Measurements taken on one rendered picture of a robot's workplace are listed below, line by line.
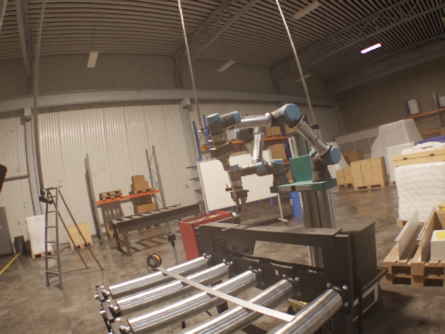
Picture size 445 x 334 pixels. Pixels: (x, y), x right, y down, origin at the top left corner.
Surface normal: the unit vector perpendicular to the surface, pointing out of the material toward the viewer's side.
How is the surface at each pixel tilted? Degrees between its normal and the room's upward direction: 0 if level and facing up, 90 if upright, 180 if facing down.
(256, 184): 90
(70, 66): 90
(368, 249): 90
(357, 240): 90
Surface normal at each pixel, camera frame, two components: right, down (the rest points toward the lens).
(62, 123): 0.56, -0.14
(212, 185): 0.17, -0.07
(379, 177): -0.75, 0.13
